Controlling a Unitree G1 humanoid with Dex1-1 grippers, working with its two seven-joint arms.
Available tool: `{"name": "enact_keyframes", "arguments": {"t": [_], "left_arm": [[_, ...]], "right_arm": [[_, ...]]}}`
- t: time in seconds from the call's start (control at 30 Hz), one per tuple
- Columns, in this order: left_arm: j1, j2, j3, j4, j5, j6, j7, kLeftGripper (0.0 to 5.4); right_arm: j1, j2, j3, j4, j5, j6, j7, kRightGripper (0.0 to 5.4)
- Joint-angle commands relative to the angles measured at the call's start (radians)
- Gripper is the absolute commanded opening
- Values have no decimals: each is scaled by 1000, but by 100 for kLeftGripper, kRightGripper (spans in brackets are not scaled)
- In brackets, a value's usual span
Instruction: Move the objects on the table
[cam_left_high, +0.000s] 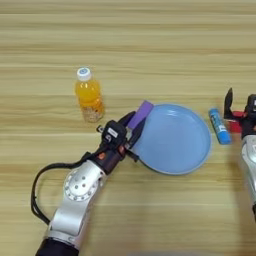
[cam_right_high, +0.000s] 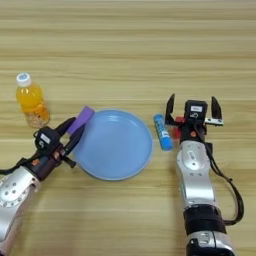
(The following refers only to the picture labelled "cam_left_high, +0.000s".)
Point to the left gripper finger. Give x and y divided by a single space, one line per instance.
126 119
137 133

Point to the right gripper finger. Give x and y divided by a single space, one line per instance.
228 103

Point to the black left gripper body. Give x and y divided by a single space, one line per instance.
111 156

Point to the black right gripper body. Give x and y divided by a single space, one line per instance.
248 126

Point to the purple rectangular block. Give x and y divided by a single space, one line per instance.
141 113

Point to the light blue round plate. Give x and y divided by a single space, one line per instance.
176 143

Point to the orange juice bottle white cap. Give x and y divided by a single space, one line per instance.
88 96

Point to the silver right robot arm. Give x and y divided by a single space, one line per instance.
250 166

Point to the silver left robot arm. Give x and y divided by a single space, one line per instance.
75 200

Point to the red cube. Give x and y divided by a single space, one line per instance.
236 127

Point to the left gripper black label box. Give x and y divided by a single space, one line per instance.
113 133

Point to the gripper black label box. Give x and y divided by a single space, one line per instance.
252 103
113 133

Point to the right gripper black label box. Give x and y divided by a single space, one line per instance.
252 103

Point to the blue glue stick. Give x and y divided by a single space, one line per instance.
220 126

